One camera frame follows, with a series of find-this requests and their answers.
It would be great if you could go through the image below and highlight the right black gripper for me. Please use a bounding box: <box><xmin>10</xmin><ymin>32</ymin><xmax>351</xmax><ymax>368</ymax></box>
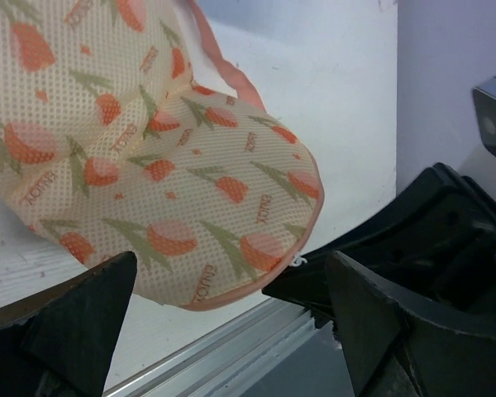
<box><xmin>263</xmin><ymin>163</ymin><xmax>496</xmax><ymax>321</ymax></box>

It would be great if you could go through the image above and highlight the aluminium mounting rail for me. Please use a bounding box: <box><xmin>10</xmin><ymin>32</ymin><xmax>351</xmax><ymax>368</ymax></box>
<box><xmin>104</xmin><ymin>294</ymin><xmax>351</xmax><ymax>396</ymax></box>

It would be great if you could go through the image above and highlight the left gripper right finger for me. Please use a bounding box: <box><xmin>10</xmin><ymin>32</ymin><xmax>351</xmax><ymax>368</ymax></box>
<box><xmin>326</xmin><ymin>252</ymin><xmax>496</xmax><ymax>396</ymax></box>

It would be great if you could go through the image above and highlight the floral mesh laundry bag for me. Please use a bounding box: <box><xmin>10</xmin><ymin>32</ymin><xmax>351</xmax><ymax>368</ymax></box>
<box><xmin>0</xmin><ymin>1</ymin><xmax>324</xmax><ymax>310</ymax></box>

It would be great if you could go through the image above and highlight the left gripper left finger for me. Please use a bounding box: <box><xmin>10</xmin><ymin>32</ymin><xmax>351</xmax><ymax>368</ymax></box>
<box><xmin>0</xmin><ymin>251</ymin><xmax>137</xmax><ymax>396</ymax></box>

